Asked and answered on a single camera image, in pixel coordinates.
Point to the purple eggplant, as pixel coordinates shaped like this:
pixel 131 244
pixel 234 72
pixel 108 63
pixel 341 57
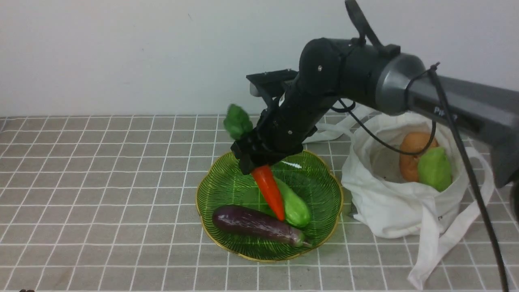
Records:
pixel 245 221

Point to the orange carrot with leaves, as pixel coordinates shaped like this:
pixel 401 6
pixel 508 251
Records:
pixel 239 126

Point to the light green chayote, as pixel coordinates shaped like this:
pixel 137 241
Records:
pixel 434 169

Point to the green glass bowl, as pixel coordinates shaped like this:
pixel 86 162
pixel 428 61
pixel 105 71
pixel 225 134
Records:
pixel 307 174

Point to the light green cucumber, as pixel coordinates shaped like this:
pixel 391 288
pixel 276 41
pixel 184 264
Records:
pixel 297 213

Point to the white cloth bag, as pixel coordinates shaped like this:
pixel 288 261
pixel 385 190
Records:
pixel 393 208

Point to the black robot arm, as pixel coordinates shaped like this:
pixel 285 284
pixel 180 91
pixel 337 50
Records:
pixel 382 79

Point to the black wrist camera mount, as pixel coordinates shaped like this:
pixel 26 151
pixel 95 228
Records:
pixel 271 85

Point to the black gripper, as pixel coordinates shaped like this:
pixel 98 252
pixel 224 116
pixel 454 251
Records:
pixel 283 128

